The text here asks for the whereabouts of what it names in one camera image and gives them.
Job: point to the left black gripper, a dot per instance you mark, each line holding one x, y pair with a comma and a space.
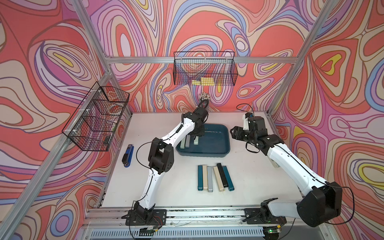
202, 126

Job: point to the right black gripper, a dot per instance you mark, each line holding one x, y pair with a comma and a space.
236, 134

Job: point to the grey bar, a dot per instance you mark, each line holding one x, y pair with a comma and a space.
210, 179
188, 141

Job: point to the teal plastic storage box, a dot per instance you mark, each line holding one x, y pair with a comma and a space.
215, 143

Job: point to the pale green bar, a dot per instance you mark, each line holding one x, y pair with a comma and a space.
182, 144

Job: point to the beige bar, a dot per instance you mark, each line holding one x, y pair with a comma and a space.
205, 177

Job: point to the dark teal bar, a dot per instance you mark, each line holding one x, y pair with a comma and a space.
200, 178

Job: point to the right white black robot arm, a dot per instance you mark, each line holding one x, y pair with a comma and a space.
321, 200

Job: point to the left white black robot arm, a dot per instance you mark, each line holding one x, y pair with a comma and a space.
161, 157

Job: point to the clear cup of pencils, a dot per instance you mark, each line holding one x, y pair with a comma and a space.
204, 97

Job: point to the yellow sticky notes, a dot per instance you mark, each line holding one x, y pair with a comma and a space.
203, 81

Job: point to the black bar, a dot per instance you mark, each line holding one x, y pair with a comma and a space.
222, 175

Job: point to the teal bar right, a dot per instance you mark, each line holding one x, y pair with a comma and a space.
228, 178

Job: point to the tan bar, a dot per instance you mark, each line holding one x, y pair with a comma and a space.
218, 179

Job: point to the back black wire basket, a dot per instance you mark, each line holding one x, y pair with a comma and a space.
192, 65

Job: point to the black wire basket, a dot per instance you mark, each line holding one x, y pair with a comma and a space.
192, 65
94, 123

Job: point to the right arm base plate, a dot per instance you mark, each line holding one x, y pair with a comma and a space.
257, 216

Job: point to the left black wire basket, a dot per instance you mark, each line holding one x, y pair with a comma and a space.
94, 123

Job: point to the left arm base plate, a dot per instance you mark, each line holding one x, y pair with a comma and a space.
157, 217

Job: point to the aluminium front rail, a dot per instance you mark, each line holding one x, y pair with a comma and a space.
197, 223

